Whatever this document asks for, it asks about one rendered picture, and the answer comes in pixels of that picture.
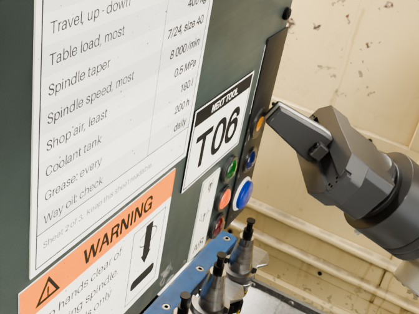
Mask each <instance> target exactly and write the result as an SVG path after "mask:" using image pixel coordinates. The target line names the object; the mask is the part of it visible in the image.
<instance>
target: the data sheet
mask: <svg viewBox="0 0 419 314"><path fill-rule="evenodd" d="M212 3H213V0H34V42H33V76H32V141H31V206H30V239H29V279H30V280H31V279H32V278H33V277H35V276H36V275H37V274H38V273H39V272H41V271H42V270H44V269H45V268H46V267H47V266H48V265H50V264H51V263H52V262H53V261H55V260H56V259H57V258H58V257H60V256H61V255H62V254H63V253H64V252H66V251H67V250H69V249H70V248H71V247H72V246H73V245H75V244H76V243H77V242H78V241H79V240H81V239H82V238H83V237H85V236H86V235H87V234H88V233H89V232H91V231H92V230H94V229H95V228H96V227H97V226H98V225H100V224H101V223H102V222H103V221H105V220H106V219H107V218H109V217H110V216H111V215H112V214H113V213H115V212H116V211H117V210H119V209H120V208H121V207H122V206H124V205H125V204H126V203H127V202H129V201H130V200H131V199H132V198H134V197H135V196H136V195H137V194H138V193H140V192H141V191H143V190H144V189H145V188H146V187H147V186H149V185H150V184H151V183H152V182H154V181H155V180H156V179H157V178H159V177H160V176H161V175H162V174H163V173H165V172H166V171H168V170H169V169H170V168H171V167H172V166H174V165H175V164H176V163H177V162H179V161H180V160H181V159H182V158H184V157H185V156H186V151H187V147H188V140H189V135H190V129H191V122H192V118H193V111H194V107H195V100H196V93H197V89H198V82H199V78H200V72H201V64H202V60H203V54H204V49H205V43H206V36H207V31H208V25H209V21H210V14H211V7H212Z"/></svg>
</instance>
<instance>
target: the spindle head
mask: <svg viewBox="0 0 419 314"><path fill-rule="evenodd" d="M291 5H292V0H213V3H212V7H211V14H210V18H209V25H208V31H207V36H206V43H205V49H204V54H203V60H202V64H201V72H200V78H199V82H198V89H197V93H196V100H195V107H194V111H195V110H196V109H198V108H199V107H201V106H202V105H204V104H205V103H206V102H208V101H209V100H211V99H212V98H214V97H215V96H217V95H218V94H219V93H221V92H222V91H223V90H225V89H227V88H228V87H229V86H231V85H232V84H234V83H235V82H237V81H238V80H239V79H241V78H242V77H244V76H245V75H247V74H248V73H250V72H251V71H252V70H253V71H254V75H253V80H252V83H251V88H250V92H249V97H248V102H247V105H246V111H245V114H244V120H243V125H242V128H241V133H240V136H239V141H238V144H237V145H236V146H235V147H234V148H233V149H232V150H231V151H229V152H228V153H227V154H226V155H225V156H223V157H222V158H221V159H220V160H219V161H218V162H217V163H216V164H215V165H213V166H212V167H211V168H210V169H209V170H207V172H205V174H204V175H202V176H201V177H200V178H199V179H197V180H196V181H195V182H194V183H193V184H192V185H191V186H190V187H189V188H188V189H186V190H185V191H184V192H183V193H180V190H181V183H182V179H183V172H184V168H185V161H186V156H185V157H184V158H182V159H181V160H180V161H179V162H177V163H176V164H175V165H174V166H172V167H171V168H170V169H169V170H168V171H166V172H165V173H163V174H162V175H161V176H160V177H159V178H157V179H156V180H155V181H154V182H152V183H151V184H150V185H149V186H147V187H146V188H145V189H144V190H143V191H141V192H140V193H138V194H137V195H136V196H135V197H134V198H132V199H131V200H130V201H129V202H127V203H126V204H125V205H124V206H122V207H121V208H120V209H119V210H117V211H116V212H115V213H113V214H112V215H111V216H110V217H109V218H107V219H106V220H105V221H103V222H102V223H101V224H100V225H98V226H97V227H96V228H95V229H94V230H92V231H91V232H89V233H88V234H87V235H86V236H85V237H83V238H82V239H81V240H79V241H78V242H77V243H76V244H75V245H73V246H72V247H71V248H70V249H69V250H67V251H66V252H64V253H63V254H62V255H61V256H60V257H58V258H57V259H56V260H55V261H53V262H52V263H51V264H50V265H48V266H47V267H46V268H45V269H44V270H42V271H41V272H39V273H38V274H37V275H36V276H35V277H33V278H32V279H31V280H30V279H29V239H30V206H31V141H32V76H33V42H34V0H0V314H18V295H19V293H20V292H22V291H23V290H24V289H25V288H26V287H28V286H29V285H30V284H31V283H32V282H34V281H35V280H36V279H38V278H39V277H40V276H41V275H42V274H44V273H45V272H46V271H48V270H49V269H50V268H51V267H52V266H54V265H55V264H56V263H58V261H60V260H61V259H63V258H64V257H65V256H66V255H67V254H68V253H70V252H71V251H72V250H74V249H75V248H76V247H77V246H78V245H80V244H81V243H83V241H84V240H86V239H87V238H88V237H90V236H91V235H92V234H93V233H94V232H96V231H97V230H99V229H100V228H101V227H102V226H103V225H104V224H106V223H107V222H108V221H109V220H111V219H112V218H113V217H115V216H116V215H117V214H118V213H119V212H120V211H122V210H123V209H125V208H126V207H127V206H128V205H129V204H131V203H132V202H133V201H134V200H136V199H137V198H138V197H139V196H141V195H142V194H143V193H144V192H145V191H147V190H148V189H149V188H151V187H152V186H153V185H154V184H155V183H157V182H158V181H159V180H161V178H163V177H164V176H165V175H167V174H168V173H169V172H170V171H171V170H173V169H174V168H175V169H176V171H175V178H174V183H173V190H172V194H171V201H170V208H169V213H168V220H167V224H166V231H165V238H164V243H163V250H162V255H161V262H160V269H159V273H158V278H157V279H156V280H155V281H154V282H153V283H152V284H151V285H150V287H149V288H148V289H147V290H146V291H145V292H144V293H143V294H142V295H141V296H140V297H139V298H138V299H137V300H136V301H135V302H134V303H133V305H132V306H131V307H130V308H129V309H128V310H127V311H126V312H125V313H124V314H139V313H140V312H141V311H142V310H143V309H144V308H145V307H146V306H147V305H148V304H149V303H150V302H151V301H152V300H153V299H154V298H155V296H156V295H157V294H158V293H159V292H160V291H161V290H162V289H163V288H164V286H165V285H166V284H167V283H168V282H169V281H170V280H171V279H172V278H173V277H174V276H175V275H176V274H177V273H178V272H179V271H180V270H181V268H182V267H183V266H184V265H185V264H186V263H187V260H188V254H189V250H190V244H191V238H192V235H193V229H194V224H195V219H196V213H197V209H198V203H199V200H200V193H201V187H202V184H203V182H204V181H205V180H206V179H207V178H208V177H209V176H211V175H212V174H213V173H214V172H215V171H216V170H217V169H218V168H221V169H220V173H219V178H218V184H217V188H216V193H215V197H214V202H213V208H212V211H211V217H210V220H209V226H208V231H207V235H206V240H205V243H206V241H207V240H208V239H209V235H208V234H209V230H210V226H211V224H212V222H213V220H214V218H215V217H216V216H217V214H219V212H216V211H215V209H214V204H215V201H216V198H217V196H218V194H219V192H220V190H221V189H222V187H223V186H224V185H227V184H229V185H230V186H231V194H232V191H233V186H234V180H235V177H236V173H235V175H234V176H233V177H232V178H231V180H230V181H229V182H228V183H226V184H224V183H222V182H221V172H222V170H223V167H224V164H225V162H226V161H227V159H228V158H229V157H230V156H231V155H236V156H237V157H238V164H239V159H240V156H241V150H242V147H243V142H244V137H245V134H246V128H247V125H248V120H249V115H250V111H251V105H252V102H253V97H254V92H255V89H256V84H257V81H258V75H259V70H260V67H261V62H262V57H263V53H264V48H265V45H266V41H267V39H268V38H269V37H271V36H273V35H274V34H275V33H277V32H279V31H280V30H282V29H283V28H285V27H286V26H287V21H288V19H289V18H290V16H291V12H292V9H291ZM194 111H193V115H194ZM192 122H193V118H192ZM192 122H191V125H192ZM190 132H191V129H190ZM189 139H190V135H189ZM188 143H189V140H188ZM187 151H188V147H187ZM187 151H186V154H187ZM236 172H237V170H236ZM229 202H230V200H229ZM228 207H229V203H228V204H227V205H226V206H225V208H224V209H223V210H222V211H221V212H223V213H224V214H225V221H226V216H227V213H228Z"/></svg>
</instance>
